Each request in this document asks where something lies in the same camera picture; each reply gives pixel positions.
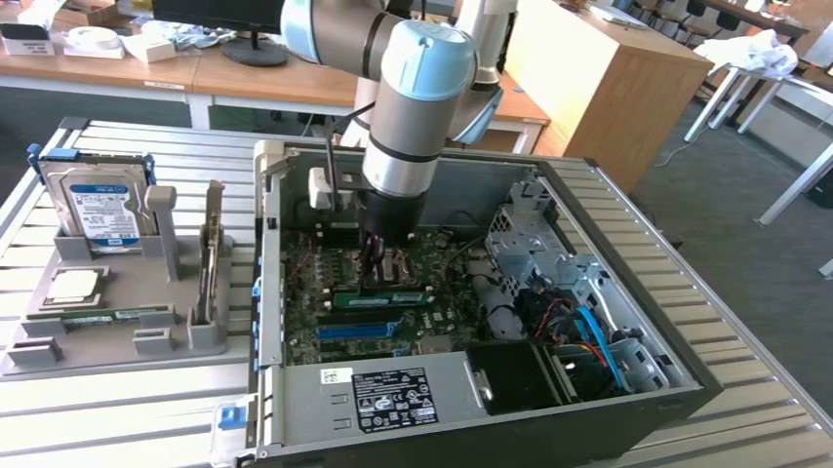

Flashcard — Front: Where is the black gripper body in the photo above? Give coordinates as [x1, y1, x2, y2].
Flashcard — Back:
[355, 188, 430, 249]

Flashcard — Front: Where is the green RAM stick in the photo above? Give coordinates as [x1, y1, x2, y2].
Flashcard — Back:
[332, 287, 438, 312]
[25, 305, 173, 327]

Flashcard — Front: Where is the CPU socket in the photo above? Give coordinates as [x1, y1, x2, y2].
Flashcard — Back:
[383, 247, 426, 285]

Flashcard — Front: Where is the blue expansion slot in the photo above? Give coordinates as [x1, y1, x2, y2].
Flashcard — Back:
[315, 318, 406, 342]

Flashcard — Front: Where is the green motherboard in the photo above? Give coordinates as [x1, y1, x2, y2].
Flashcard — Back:
[282, 227, 496, 368]

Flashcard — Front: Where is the metal disk bay cage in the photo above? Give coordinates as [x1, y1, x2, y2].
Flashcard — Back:
[484, 175, 686, 394]

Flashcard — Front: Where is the graphics card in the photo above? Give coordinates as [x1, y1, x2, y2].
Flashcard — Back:
[193, 179, 228, 327]

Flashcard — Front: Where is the grey power supply with label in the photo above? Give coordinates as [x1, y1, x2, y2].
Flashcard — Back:
[271, 359, 491, 449]

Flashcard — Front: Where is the black fan shroud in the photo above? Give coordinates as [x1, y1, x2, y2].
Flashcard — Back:
[466, 340, 575, 417]

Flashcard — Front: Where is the open black PC case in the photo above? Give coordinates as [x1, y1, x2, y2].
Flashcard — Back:
[248, 139, 726, 465]

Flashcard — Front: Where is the grey parts rack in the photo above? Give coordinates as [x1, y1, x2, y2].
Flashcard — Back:
[0, 184, 237, 377]

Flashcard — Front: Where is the wooden cabinet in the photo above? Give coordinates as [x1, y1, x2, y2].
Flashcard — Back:
[500, 0, 715, 197]

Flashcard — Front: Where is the silver CPU chip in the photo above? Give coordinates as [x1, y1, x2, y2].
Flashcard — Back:
[40, 266, 117, 312]

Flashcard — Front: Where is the black computer monitor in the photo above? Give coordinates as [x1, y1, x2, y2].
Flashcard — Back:
[151, 0, 291, 68]

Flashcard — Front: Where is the small white box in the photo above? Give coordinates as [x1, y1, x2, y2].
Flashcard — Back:
[121, 32, 179, 64]

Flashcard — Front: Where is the white tape roll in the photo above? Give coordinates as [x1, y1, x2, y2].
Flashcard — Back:
[63, 25, 127, 60]

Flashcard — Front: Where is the brown cardboard box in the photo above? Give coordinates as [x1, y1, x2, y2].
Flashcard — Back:
[53, 0, 156, 31]

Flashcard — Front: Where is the black office chair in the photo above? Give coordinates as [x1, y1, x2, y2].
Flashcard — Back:
[667, 0, 711, 49]

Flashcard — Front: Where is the crumpled white plastic bag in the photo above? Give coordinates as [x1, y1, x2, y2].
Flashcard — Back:
[691, 28, 801, 82]

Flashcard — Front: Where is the white cardboard box with label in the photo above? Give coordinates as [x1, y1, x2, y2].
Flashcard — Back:
[0, 20, 55, 58]

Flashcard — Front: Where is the dark wooden table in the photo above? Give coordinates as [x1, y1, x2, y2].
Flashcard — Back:
[703, 0, 813, 46]

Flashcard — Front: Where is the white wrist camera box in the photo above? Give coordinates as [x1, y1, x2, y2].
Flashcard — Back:
[307, 167, 358, 212]

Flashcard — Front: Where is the black wire loop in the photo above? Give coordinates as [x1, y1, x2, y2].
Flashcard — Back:
[446, 209, 496, 267]

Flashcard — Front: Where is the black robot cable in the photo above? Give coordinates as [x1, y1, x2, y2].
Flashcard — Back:
[322, 96, 380, 212]

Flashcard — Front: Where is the wooden desk white frame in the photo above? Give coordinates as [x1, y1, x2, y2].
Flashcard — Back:
[0, 26, 553, 155]

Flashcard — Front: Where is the blue SATA wire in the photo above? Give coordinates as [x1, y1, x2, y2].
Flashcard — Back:
[571, 300, 638, 395]

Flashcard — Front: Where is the hard disk blue bracket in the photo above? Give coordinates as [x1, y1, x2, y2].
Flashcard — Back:
[25, 143, 160, 255]

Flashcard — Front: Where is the white frame table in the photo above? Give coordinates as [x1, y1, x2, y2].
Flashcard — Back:
[682, 65, 833, 228]

